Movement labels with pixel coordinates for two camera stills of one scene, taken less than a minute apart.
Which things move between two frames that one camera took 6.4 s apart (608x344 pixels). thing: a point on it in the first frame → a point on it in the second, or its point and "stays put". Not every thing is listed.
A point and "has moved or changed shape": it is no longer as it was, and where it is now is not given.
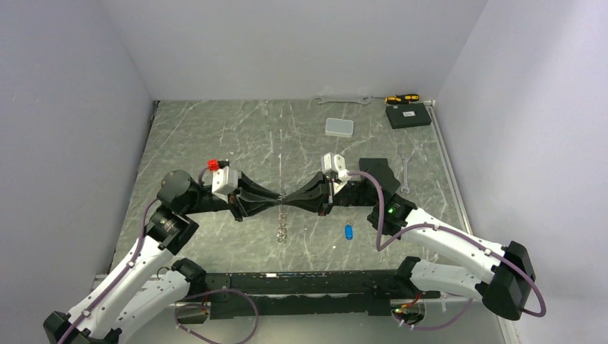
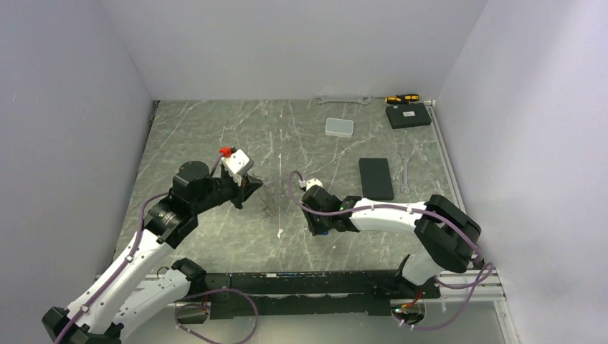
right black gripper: [317, 196] → [315, 228]
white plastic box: [339, 127] stays put
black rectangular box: [409, 115] stays put
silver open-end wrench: [368, 100] stays put
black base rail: [285, 294] stays put
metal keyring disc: [282, 234] has moved or changed shape
